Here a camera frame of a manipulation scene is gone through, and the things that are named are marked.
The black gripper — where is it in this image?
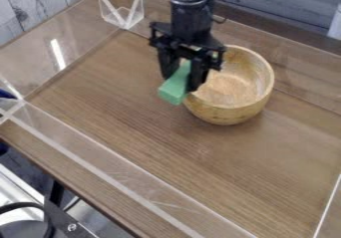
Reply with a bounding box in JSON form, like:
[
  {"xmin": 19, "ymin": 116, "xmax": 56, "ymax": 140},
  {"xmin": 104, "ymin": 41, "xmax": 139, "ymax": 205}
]
[{"xmin": 150, "ymin": 22, "xmax": 226, "ymax": 92}]

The black metal table leg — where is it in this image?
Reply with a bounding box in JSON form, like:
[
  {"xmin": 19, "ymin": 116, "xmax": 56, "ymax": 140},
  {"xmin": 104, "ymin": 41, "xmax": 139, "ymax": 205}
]
[{"xmin": 50, "ymin": 181, "xmax": 66, "ymax": 206}]

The brown wooden bowl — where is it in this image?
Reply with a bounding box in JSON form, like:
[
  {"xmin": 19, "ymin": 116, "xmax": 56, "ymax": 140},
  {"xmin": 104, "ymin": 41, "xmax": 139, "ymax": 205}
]
[{"xmin": 183, "ymin": 45, "xmax": 274, "ymax": 125}]

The clear acrylic front wall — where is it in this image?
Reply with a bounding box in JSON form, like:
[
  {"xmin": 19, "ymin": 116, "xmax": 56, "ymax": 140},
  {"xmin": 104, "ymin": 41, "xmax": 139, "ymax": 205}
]
[{"xmin": 0, "ymin": 87, "xmax": 255, "ymax": 238}]

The green rectangular block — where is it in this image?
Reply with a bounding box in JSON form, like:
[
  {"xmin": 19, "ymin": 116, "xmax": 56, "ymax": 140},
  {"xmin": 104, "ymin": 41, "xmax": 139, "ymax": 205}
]
[{"xmin": 158, "ymin": 58, "xmax": 191, "ymax": 106}]

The black cable loop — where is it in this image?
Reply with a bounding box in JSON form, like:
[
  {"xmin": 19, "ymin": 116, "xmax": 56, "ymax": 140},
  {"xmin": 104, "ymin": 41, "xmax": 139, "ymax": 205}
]
[{"xmin": 0, "ymin": 201, "xmax": 58, "ymax": 238}]

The clear acrylic corner bracket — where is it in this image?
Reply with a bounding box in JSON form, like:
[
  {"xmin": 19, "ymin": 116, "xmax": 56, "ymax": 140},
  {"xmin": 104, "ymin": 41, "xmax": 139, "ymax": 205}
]
[{"xmin": 99, "ymin": 0, "xmax": 144, "ymax": 30}]

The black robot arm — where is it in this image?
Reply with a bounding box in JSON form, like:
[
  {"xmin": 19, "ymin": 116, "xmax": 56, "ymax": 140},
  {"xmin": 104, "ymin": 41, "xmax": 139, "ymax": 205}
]
[{"xmin": 150, "ymin": 0, "xmax": 226, "ymax": 92}]

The grey metal clamp plate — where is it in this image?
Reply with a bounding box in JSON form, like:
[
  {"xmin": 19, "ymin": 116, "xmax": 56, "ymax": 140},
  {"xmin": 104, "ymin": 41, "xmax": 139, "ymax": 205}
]
[{"xmin": 44, "ymin": 201, "xmax": 99, "ymax": 238}]

